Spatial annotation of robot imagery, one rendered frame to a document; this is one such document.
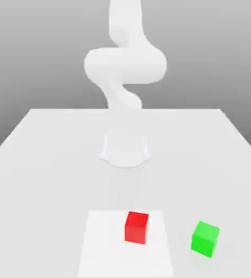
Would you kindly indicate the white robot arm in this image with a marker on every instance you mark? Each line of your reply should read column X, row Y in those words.
column 125, row 65

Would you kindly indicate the small red cube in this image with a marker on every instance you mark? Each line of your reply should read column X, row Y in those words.
column 136, row 228

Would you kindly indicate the small green cube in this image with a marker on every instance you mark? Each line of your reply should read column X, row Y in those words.
column 204, row 239

